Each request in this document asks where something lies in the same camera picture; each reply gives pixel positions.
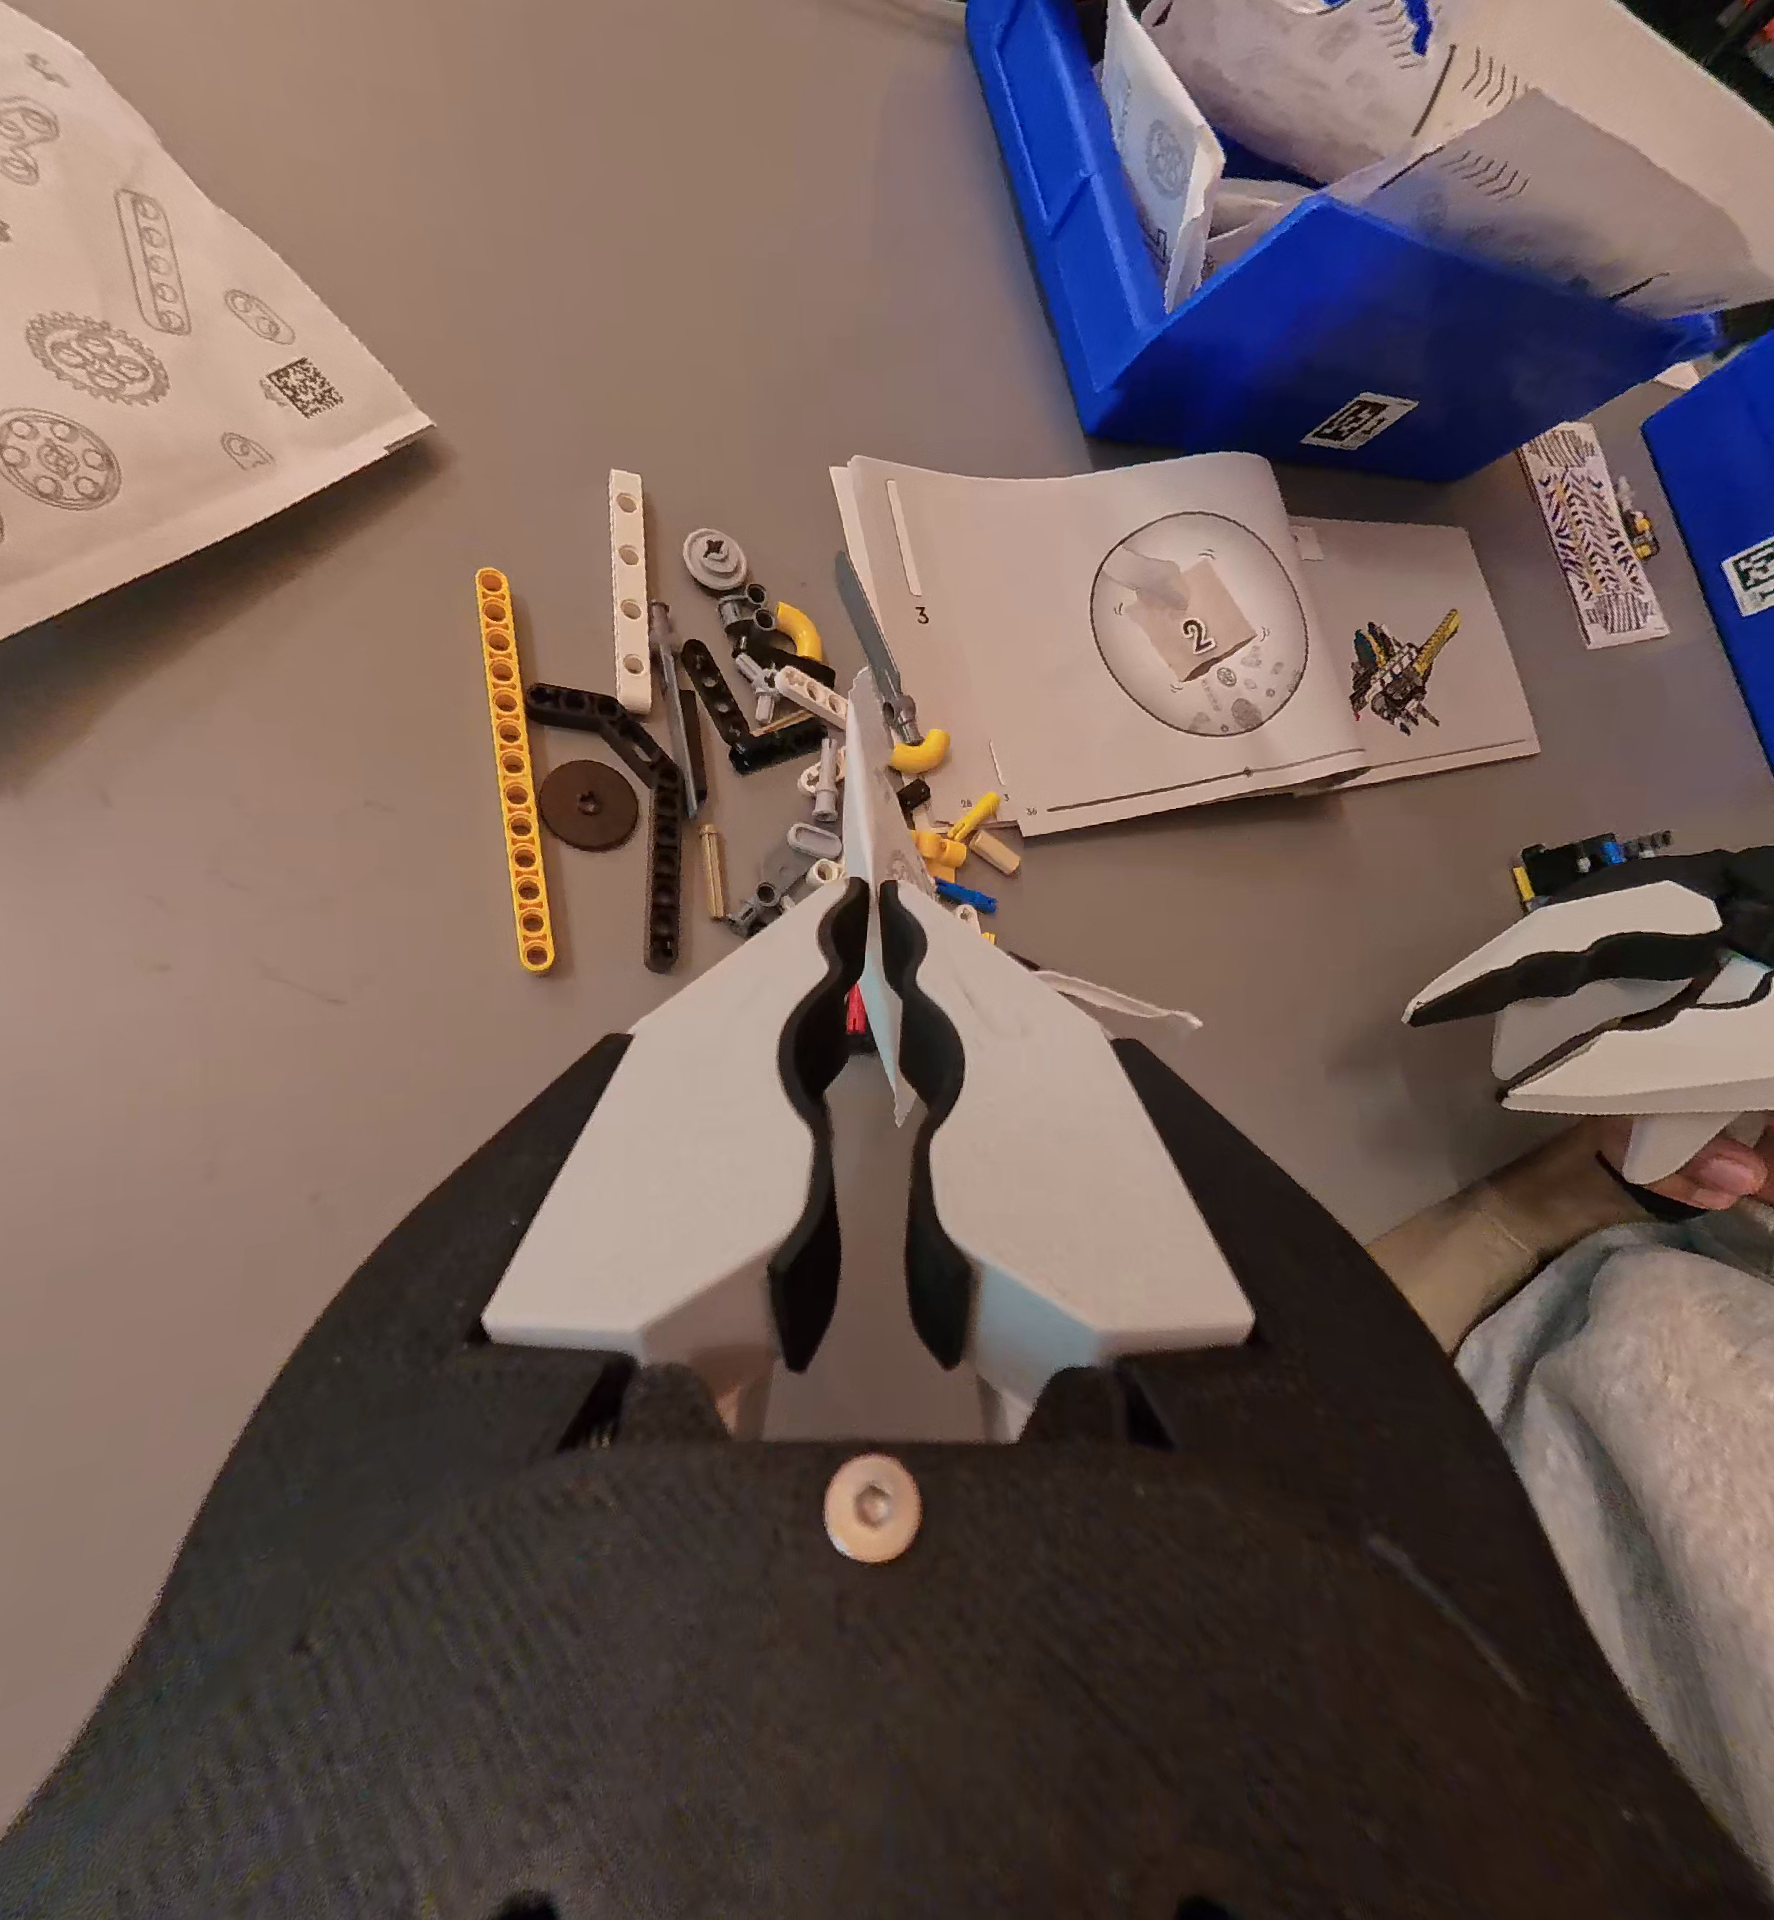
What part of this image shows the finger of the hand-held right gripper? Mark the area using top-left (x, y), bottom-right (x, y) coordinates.
top-left (1400, 880), bottom-right (1731, 1030)
top-left (1491, 957), bottom-right (1774, 1119)

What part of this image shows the pile of lego pieces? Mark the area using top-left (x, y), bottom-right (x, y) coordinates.
top-left (470, 468), bottom-right (1027, 979)

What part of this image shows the person's grey hoodie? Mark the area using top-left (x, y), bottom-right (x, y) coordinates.
top-left (1453, 1213), bottom-right (1774, 1920)

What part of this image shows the partly built lego model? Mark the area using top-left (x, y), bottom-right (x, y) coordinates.
top-left (1510, 828), bottom-right (1680, 916)

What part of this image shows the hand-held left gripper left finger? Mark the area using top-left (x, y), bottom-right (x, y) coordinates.
top-left (478, 877), bottom-right (877, 1438)

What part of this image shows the printed sticker sheet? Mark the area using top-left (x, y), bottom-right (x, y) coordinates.
top-left (1515, 423), bottom-right (1674, 651)

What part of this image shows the open instruction booklet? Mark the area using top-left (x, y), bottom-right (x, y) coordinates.
top-left (827, 450), bottom-right (1542, 838)

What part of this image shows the blue plastic bin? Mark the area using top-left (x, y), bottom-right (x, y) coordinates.
top-left (965, 0), bottom-right (1728, 485)
top-left (1641, 283), bottom-right (1774, 786)

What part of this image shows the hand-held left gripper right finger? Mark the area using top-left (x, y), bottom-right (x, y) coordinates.
top-left (877, 881), bottom-right (1259, 1438)

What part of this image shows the large printed paper bag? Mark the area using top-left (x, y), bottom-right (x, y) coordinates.
top-left (0, 0), bottom-right (440, 675)

